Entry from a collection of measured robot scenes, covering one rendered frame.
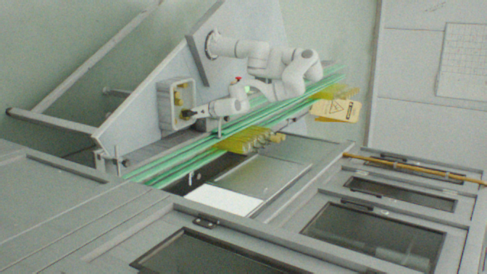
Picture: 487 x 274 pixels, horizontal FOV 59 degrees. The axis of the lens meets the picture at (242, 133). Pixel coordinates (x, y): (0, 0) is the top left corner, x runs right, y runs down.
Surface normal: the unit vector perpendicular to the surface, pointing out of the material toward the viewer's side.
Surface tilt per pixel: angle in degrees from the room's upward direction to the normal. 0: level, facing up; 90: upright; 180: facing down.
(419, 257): 90
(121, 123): 0
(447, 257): 90
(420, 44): 90
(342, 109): 75
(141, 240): 90
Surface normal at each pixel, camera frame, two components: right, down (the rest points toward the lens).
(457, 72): -0.53, 0.28
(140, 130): 0.84, 0.18
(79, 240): 0.00, -0.95
